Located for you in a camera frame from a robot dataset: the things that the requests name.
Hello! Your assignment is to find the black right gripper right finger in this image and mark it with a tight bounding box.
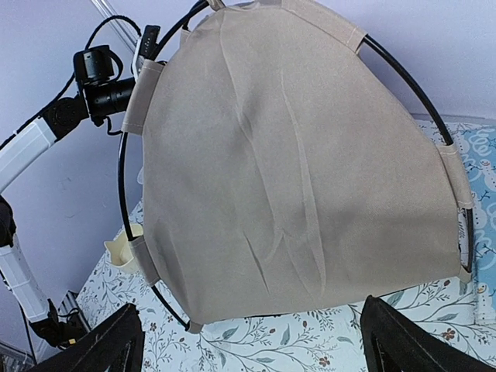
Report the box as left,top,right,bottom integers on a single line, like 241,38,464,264
360,295,495,372

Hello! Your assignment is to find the aluminium left corner post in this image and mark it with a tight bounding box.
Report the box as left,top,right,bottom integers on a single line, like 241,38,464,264
91,0,139,53

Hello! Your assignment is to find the floral white table mat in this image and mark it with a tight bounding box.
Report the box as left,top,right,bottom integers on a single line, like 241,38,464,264
77,120,495,371

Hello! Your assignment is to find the cream paw print bowl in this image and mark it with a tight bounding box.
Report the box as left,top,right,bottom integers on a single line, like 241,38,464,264
104,229,140,274

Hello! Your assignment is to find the beige pet tent fabric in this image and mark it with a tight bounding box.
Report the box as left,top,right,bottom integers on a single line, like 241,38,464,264
122,1,474,333

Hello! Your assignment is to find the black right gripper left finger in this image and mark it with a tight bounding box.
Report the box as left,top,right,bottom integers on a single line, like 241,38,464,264
30,304,145,372

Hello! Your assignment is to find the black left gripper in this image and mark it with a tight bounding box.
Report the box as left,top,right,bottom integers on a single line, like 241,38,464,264
73,45,135,126

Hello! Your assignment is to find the white ceramic bowl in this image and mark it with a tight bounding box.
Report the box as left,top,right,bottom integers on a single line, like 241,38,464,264
136,167,144,187

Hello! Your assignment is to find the blue snowman print cushion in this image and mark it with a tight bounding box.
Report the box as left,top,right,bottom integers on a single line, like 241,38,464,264
453,123,495,326

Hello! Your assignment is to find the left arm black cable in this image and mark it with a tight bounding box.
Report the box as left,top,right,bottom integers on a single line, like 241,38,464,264
22,14,143,129

